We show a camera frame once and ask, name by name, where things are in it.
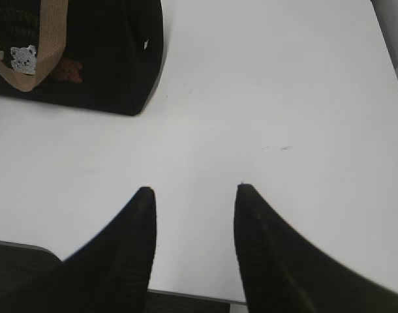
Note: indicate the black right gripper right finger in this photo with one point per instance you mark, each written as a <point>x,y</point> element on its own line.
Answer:
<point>281,271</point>

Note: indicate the black canvas tote bag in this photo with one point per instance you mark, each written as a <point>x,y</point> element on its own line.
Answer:
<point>112,58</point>

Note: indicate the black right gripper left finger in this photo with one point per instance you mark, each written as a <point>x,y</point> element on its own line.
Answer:
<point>109,274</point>

